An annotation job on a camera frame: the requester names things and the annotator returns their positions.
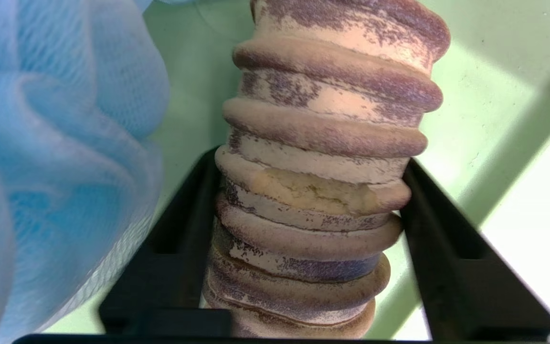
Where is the brown striped bread roll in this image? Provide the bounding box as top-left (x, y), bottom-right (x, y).
top-left (202, 0), bottom-right (451, 340)

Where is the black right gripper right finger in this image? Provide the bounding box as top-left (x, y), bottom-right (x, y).
top-left (399, 158), bottom-right (550, 342)

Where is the blue mesh bath loofah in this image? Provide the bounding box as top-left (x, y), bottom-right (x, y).
top-left (0, 0), bottom-right (170, 344)

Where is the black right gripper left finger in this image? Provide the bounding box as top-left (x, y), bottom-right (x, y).
top-left (98, 146), bottom-right (233, 335)

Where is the green plastic tray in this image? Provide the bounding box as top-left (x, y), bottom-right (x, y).
top-left (41, 0), bottom-right (550, 344)

